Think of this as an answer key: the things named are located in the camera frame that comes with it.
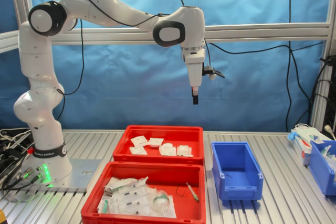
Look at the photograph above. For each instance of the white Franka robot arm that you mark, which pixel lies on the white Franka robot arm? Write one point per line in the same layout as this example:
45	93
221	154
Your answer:
39	119

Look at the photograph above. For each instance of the blue open-front storage bin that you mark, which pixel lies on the blue open-front storage bin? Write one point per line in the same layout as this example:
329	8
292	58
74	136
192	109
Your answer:
237	155

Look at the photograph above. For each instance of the blue bin full of packets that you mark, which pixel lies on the blue bin full of packets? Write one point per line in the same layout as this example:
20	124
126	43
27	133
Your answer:
319	171

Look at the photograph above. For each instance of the white sterile packet black marks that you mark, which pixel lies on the white sterile packet black marks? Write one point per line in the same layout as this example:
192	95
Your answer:
128	203

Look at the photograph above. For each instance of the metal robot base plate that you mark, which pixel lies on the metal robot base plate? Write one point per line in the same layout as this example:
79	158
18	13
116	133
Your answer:
84	171

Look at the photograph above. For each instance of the blue disposable glove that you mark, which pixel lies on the blue disposable glove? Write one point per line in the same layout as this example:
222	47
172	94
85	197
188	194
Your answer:
292	136

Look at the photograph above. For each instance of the pile of face masks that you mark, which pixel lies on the pile of face masks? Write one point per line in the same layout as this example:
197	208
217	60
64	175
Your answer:
308	132

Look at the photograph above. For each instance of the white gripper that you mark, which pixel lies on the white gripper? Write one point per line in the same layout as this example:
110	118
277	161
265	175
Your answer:
194	72

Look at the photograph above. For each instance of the white carton red blue print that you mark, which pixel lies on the white carton red blue print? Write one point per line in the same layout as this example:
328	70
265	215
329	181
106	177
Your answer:
299	150

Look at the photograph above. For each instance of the red crate with medical supplies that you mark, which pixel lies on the red crate with medical supplies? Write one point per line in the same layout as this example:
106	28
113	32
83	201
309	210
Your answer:
189	208

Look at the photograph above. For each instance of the short aluminium frame beam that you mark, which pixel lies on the short aluminium frame beam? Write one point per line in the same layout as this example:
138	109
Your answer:
10	41

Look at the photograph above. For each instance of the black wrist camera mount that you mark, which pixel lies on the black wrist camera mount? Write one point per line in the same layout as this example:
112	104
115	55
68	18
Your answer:
210	71

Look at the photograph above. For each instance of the red crate with bandages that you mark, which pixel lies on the red crate with bandages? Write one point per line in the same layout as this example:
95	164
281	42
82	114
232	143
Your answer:
183	134

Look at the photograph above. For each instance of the flat white bandage packet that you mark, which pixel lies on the flat white bandage packet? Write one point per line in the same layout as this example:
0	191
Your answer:
156	142
139	140
137	150

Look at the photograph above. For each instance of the long aluminium frame beam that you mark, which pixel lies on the long aluminium frame beam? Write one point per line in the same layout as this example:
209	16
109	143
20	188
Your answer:
262	33

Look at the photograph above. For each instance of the yellow object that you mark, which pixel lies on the yellow object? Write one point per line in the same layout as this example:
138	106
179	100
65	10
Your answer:
2	217

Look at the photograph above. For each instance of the blue fabric curtain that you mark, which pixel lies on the blue fabric curtain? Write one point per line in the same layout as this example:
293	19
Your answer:
131	82

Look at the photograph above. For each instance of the small plastic syringe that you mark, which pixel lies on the small plastic syringe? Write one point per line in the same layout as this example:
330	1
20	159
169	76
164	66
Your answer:
192	192

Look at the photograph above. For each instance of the packet with green cannula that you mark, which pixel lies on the packet with green cannula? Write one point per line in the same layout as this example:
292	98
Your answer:
105	206

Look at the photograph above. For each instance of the white packet with barcode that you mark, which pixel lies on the white packet with barcode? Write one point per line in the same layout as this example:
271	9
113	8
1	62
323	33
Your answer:
123	183

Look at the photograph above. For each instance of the white packets in blue bin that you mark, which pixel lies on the white packets in blue bin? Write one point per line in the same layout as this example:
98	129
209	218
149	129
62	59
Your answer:
328	155

